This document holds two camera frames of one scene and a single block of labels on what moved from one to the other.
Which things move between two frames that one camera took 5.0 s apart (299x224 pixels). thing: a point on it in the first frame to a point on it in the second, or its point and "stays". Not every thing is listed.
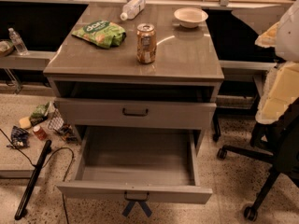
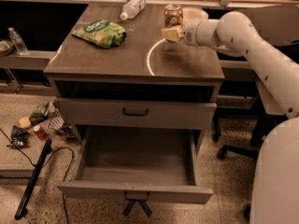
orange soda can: [146, 43] to [173, 15]
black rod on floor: [39, 164] stays
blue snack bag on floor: [20, 138] stays
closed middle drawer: [129, 112] stays
